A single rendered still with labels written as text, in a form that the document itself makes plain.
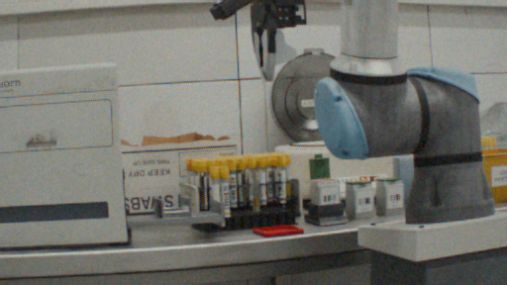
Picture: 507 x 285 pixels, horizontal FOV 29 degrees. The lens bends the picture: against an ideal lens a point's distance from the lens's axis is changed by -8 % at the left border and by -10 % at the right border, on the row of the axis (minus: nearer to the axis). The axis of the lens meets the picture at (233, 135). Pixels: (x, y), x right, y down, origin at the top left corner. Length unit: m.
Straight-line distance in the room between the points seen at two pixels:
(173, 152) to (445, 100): 0.69
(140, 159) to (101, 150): 0.32
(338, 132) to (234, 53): 1.00
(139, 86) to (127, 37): 0.12
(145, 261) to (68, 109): 0.27
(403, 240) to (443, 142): 0.16
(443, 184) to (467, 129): 0.09
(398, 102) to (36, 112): 0.59
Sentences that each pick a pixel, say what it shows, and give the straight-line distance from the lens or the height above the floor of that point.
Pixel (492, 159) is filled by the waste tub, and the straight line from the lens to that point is 2.02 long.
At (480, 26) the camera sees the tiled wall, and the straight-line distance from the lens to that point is 2.74.
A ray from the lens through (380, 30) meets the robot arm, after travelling 1.47.
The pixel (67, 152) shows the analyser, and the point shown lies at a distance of 1.71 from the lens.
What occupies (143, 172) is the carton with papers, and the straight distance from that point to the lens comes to 2.04.
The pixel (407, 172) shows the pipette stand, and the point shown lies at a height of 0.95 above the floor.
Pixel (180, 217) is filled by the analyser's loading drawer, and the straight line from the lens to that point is 1.77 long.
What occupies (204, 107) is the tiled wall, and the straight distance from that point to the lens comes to 2.42.
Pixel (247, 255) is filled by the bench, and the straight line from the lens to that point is 1.75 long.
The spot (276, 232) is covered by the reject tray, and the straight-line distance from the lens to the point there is 1.78.
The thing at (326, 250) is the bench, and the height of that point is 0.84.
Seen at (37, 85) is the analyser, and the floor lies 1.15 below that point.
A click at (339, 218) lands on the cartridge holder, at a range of 1.88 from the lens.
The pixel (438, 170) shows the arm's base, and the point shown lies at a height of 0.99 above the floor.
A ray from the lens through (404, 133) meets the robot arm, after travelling 1.50.
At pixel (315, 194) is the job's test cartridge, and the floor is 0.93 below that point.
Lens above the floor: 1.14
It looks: 3 degrees down
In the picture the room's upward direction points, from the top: 3 degrees counter-clockwise
